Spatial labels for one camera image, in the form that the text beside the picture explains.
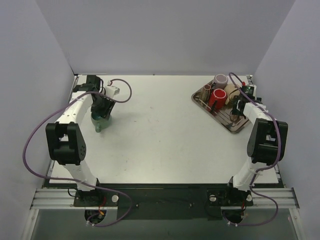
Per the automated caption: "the aluminium rail frame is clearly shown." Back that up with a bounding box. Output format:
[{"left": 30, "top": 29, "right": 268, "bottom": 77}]
[{"left": 40, "top": 75, "right": 294, "bottom": 209}]

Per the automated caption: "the beige round mug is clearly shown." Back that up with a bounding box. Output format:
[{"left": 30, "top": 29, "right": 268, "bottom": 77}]
[{"left": 224, "top": 84, "right": 240, "bottom": 105}]

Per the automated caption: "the purple mug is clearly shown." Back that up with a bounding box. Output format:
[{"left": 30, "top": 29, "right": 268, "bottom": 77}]
[{"left": 213, "top": 74, "right": 229, "bottom": 89}]

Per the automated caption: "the green ceramic mug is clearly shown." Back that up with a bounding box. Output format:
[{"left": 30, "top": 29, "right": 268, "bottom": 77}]
[{"left": 90, "top": 113, "right": 112, "bottom": 133}]

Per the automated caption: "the red mug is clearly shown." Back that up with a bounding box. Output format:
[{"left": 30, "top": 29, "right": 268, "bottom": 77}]
[{"left": 208, "top": 88, "right": 227, "bottom": 110}]

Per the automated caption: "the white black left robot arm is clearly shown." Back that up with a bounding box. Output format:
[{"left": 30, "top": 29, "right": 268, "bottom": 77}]
[{"left": 45, "top": 75, "right": 115, "bottom": 206}]

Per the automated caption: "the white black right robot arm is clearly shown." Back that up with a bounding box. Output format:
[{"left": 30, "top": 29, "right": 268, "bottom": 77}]
[{"left": 223, "top": 96, "right": 289, "bottom": 205}]

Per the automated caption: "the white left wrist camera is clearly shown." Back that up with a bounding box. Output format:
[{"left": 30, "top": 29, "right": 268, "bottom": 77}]
[{"left": 105, "top": 85, "right": 120, "bottom": 98}]

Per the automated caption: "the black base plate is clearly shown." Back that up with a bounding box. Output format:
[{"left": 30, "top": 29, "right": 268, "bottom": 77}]
[{"left": 73, "top": 183, "right": 253, "bottom": 224}]

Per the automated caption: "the metal serving tray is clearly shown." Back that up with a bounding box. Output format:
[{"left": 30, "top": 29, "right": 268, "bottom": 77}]
[{"left": 191, "top": 82, "right": 250, "bottom": 134}]

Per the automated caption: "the brown patterned cup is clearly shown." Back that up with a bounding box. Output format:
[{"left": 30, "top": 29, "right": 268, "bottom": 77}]
[{"left": 200, "top": 84, "right": 212, "bottom": 102}]

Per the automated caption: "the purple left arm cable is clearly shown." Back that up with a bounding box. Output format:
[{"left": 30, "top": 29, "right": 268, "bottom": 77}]
[{"left": 22, "top": 78, "right": 138, "bottom": 228}]

